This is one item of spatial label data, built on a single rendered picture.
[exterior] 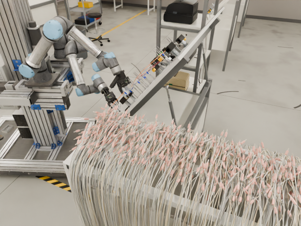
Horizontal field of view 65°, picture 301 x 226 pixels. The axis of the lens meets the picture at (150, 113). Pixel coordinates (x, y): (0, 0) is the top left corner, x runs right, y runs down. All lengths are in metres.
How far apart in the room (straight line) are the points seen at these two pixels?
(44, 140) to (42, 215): 0.80
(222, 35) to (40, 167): 3.75
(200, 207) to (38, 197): 2.21
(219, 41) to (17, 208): 4.10
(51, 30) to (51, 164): 1.47
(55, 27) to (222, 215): 1.50
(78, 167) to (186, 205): 0.41
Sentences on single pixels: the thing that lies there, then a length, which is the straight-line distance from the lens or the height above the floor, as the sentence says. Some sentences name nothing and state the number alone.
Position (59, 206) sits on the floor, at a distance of 2.69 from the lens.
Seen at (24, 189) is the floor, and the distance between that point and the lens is 2.97.
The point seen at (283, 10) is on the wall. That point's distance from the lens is 9.18.
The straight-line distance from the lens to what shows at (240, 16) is 7.00.
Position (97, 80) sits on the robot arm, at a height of 1.21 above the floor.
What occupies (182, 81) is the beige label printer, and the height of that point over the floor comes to 0.83.
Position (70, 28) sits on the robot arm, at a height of 1.62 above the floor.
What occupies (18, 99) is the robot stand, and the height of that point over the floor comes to 1.06.
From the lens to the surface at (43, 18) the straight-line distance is 6.89.
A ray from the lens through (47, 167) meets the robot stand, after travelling 2.77.
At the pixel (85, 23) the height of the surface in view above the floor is 0.27.
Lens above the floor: 2.15
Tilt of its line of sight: 36 degrees down
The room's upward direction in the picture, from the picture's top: straight up
